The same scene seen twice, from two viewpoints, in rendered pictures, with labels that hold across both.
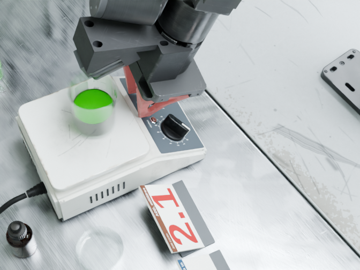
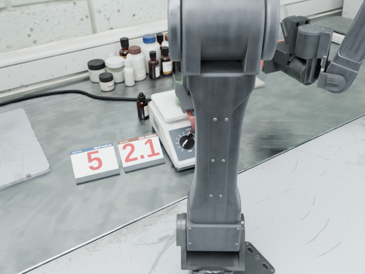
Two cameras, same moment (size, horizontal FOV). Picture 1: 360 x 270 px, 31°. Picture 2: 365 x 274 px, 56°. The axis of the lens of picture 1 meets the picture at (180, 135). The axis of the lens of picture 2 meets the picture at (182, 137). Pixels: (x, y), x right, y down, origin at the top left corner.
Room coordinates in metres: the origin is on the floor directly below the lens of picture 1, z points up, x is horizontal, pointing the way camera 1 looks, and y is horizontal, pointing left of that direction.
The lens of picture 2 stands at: (0.53, -0.55, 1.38)
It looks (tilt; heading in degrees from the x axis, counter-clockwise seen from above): 36 degrees down; 105
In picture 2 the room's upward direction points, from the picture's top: 1 degrees counter-clockwise
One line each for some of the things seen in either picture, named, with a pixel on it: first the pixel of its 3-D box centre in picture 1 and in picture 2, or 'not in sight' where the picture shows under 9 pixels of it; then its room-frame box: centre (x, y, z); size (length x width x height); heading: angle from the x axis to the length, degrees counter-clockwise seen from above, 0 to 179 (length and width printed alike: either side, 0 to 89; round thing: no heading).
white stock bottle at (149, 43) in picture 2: not in sight; (150, 53); (0.15, 0.44, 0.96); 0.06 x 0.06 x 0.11
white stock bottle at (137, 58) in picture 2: not in sight; (136, 62); (0.13, 0.37, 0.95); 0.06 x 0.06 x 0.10
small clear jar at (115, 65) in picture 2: not in sight; (115, 69); (0.07, 0.35, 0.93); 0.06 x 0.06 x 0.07
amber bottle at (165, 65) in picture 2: not in sight; (165, 60); (0.21, 0.42, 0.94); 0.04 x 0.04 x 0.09
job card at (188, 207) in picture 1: (177, 214); (141, 151); (0.28, -0.01, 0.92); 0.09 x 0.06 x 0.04; 34
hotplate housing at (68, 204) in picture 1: (105, 139); (186, 124); (0.36, 0.09, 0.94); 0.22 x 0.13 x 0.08; 125
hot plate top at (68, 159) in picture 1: (83, 129); (181, 103); (0.35, 0.11, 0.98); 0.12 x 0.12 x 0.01; 35
